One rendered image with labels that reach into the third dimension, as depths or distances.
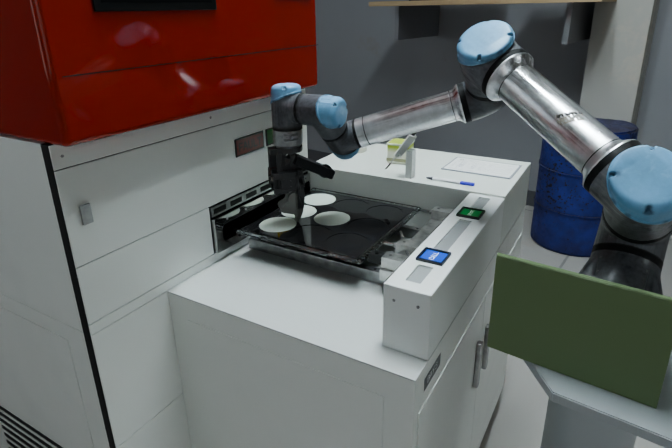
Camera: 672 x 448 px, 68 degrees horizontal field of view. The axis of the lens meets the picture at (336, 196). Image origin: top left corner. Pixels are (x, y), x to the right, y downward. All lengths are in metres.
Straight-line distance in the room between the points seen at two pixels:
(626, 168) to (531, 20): 3.03
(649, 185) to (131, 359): 1.08
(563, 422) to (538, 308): 0.26
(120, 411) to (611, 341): 1.01
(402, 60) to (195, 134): 3.23
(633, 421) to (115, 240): 0.99
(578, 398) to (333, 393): 0.44
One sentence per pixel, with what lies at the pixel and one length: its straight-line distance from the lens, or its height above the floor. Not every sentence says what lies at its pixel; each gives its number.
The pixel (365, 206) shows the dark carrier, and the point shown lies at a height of 0.90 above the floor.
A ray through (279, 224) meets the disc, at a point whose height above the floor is 0.90.
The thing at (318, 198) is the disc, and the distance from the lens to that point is 1.52.
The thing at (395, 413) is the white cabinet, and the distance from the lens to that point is 1.03.
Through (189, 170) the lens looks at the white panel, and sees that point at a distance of 1.24.
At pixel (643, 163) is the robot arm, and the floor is 1.20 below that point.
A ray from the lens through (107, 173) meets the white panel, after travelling 1.10.
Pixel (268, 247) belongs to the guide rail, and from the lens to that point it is 1.37.
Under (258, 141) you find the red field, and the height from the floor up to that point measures 1.10.
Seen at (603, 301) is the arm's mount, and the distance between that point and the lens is 0.94.
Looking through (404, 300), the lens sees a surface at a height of 0.94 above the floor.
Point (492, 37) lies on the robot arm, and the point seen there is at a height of 1.38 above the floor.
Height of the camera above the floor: 1.44
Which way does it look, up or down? 20 degrees down
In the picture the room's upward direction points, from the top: 1 degrees counter-clockwise
